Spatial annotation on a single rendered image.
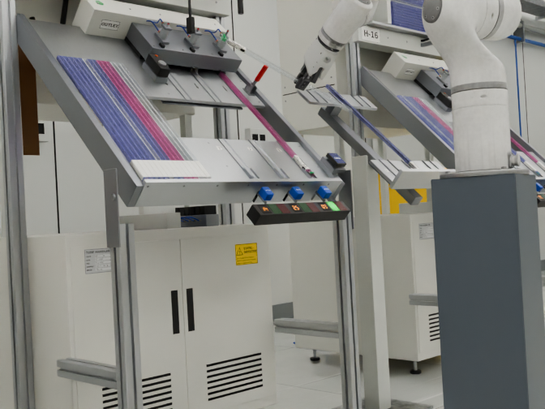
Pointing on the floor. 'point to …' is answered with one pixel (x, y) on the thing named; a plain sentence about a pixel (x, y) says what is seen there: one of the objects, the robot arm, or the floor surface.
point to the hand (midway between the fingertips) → (302, 81)
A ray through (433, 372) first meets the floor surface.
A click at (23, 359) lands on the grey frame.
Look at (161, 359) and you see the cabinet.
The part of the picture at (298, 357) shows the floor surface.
